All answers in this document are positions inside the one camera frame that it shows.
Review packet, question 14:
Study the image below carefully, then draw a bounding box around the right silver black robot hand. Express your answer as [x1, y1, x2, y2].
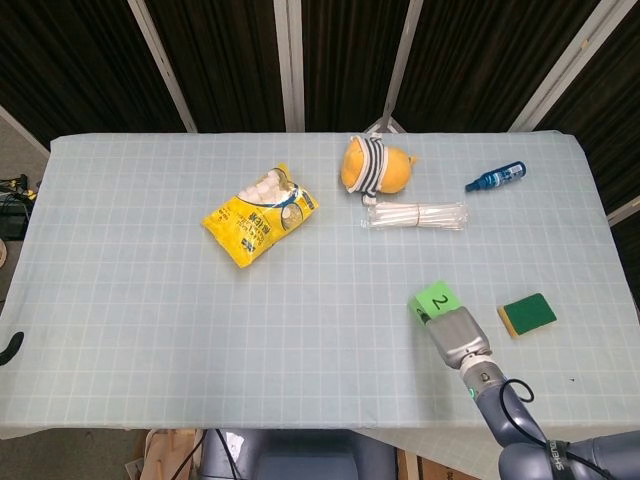
[416, 305, 494, 372]

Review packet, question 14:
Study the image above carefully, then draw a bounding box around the green cube with black numbers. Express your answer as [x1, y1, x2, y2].
[407, 279, 462, 326]

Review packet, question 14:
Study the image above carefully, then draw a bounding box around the light blue grid tablecloth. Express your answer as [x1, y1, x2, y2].
[0, 130, 640, 480]

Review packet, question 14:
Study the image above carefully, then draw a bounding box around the green and yellow sponge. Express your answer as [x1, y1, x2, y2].
[496, 292, 558, 339]

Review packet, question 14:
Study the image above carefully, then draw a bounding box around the bundle of clear wrapped straws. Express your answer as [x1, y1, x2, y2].
[360, 199, 470, 233]

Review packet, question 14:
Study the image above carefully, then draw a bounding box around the brown cardboard box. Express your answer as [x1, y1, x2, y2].
[397, 447, 501, 480]

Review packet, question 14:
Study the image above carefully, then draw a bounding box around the yellow plush toy striped shirt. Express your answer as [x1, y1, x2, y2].
[340, 133, 421, 205]

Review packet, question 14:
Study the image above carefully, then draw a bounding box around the grey robot torso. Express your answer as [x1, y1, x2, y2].
[199, 428, 399, 480]

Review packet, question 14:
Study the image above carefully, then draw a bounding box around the yellow snack bag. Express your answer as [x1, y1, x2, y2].
[201, 161, 320, 271]

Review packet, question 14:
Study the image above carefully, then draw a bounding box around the dark ribbed partition panel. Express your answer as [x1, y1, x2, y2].
[143, 0, 290, 133]
[0, 0, 187, 151]
[302, 0, 412, 133]
[529, 0, 640, 271]
[393, 0, 602, 133]

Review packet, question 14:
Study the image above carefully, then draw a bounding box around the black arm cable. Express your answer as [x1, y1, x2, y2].
[498, 378, 551, 447]

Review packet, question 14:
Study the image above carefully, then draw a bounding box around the white partition frame post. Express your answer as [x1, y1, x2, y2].
[127, 0, 199, 133]
[508, 0, 622, 133]
[362, 0, 427, 136]
[273, 0, 307, 133]

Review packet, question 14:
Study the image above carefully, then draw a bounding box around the light wooden frame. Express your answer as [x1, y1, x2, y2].
[124, 428, 206, 480]

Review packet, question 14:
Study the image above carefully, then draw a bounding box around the black cables and equipment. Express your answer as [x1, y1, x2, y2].
[0, 173, 40, 241]

